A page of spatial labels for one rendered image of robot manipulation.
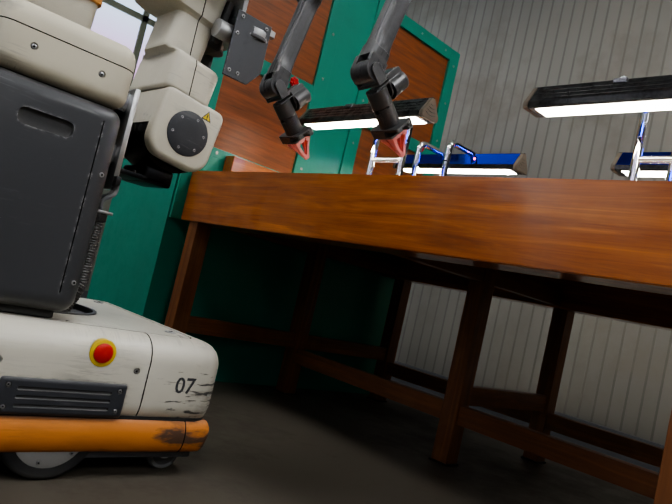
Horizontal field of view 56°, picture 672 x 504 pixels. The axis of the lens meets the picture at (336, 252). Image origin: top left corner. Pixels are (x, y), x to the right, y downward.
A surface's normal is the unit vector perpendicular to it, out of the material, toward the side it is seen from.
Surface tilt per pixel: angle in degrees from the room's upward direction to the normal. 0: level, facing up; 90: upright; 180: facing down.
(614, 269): 90
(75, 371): 90
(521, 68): 90
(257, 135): 90
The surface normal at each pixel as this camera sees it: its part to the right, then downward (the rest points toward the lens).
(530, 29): -0.71, -0.21
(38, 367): 0.67, 0.11
